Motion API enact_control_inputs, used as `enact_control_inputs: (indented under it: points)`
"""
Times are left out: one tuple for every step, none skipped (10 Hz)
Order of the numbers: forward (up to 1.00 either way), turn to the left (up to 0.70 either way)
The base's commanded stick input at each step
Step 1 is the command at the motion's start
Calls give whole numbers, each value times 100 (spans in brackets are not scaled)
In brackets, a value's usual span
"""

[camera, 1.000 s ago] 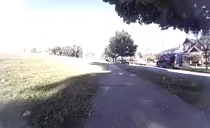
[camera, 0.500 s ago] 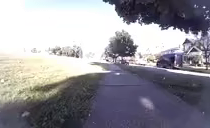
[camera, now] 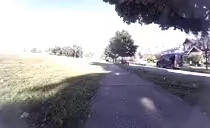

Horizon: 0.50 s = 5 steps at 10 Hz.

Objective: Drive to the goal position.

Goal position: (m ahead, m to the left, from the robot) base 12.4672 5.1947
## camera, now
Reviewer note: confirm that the round dark green tree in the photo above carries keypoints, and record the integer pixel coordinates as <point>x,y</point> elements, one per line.
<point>121,45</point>

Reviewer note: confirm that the row of distant trees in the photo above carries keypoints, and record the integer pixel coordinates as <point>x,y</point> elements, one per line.
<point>68,51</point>

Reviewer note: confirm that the grey concrete path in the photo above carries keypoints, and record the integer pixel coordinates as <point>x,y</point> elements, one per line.
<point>126,100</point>

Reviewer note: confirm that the dark van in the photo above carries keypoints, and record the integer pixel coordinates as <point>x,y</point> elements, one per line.
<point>169,61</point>

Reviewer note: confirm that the grass field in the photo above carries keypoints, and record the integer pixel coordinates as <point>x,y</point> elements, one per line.
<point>33,80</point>

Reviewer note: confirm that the grass strip beside road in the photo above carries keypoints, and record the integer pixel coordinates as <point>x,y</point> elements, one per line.
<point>179,86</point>

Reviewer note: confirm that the overhanging tree foliage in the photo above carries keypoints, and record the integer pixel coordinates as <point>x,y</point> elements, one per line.
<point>166,13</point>

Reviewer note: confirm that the house with gabled roof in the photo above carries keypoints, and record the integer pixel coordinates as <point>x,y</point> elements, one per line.
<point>189,46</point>

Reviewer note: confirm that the grey asphalt road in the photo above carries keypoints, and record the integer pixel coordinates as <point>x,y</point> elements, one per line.
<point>193,72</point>

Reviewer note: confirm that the thin reddish tree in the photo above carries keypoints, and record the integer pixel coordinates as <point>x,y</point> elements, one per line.
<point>206,50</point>

